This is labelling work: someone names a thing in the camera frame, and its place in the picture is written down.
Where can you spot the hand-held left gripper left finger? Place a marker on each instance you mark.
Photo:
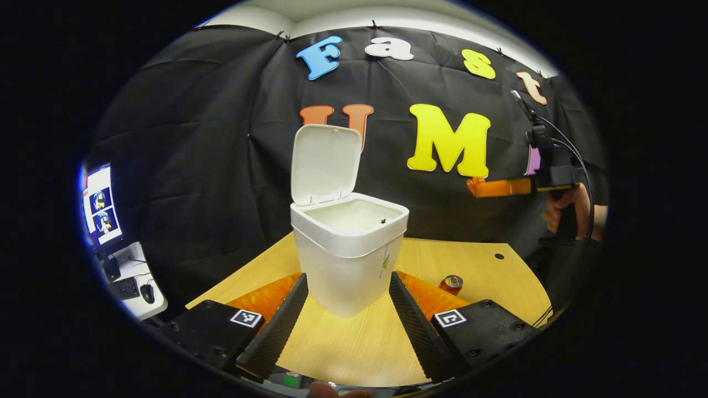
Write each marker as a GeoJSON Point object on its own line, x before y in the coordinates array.
{"type": "Point", "coordinates": [279, 331]}

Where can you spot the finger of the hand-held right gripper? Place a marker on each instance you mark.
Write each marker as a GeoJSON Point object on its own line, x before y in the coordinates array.
{"type": "Point", "coordinates": [498, 187]}

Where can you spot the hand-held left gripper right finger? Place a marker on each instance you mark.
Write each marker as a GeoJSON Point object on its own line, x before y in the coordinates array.
{"type": "Point", "coordinates": [415, 326]}

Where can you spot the red pop can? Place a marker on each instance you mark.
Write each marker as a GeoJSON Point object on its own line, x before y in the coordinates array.
{"type": "Point", "coordinates": [451, 286]}

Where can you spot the white desktop garbage bin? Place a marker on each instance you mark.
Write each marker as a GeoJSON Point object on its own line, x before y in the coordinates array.
{"type": "Point", "coordinates": [348, 265]}

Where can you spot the wooden desktop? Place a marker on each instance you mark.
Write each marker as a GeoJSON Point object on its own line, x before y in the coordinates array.
{"type": "Point", "coordinates": [354, 348]}

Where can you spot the white side desk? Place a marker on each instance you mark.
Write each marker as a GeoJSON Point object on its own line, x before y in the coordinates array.
{"type": "Point", "coordinates": [157, 307]}

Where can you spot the black computer mouse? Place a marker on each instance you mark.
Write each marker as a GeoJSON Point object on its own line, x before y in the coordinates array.
{"type": "Point", "coordinates": [147, 293]}

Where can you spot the black keyboard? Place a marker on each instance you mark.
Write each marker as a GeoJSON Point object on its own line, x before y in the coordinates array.
{"type": "Point", "coordinates": [126, 288]}

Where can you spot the black monitor stand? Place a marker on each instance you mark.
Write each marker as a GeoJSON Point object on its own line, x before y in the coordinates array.
{"type": "Point", "coordinates": [112, 268]}

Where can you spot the black backdrop cloth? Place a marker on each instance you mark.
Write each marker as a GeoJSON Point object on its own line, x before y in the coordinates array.
{"type": "Point", "coordinates": [210, 138]}

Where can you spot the computer monitor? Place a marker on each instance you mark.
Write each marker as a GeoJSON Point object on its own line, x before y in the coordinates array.
{"type": "Point", "coordinates": [102, 204]}

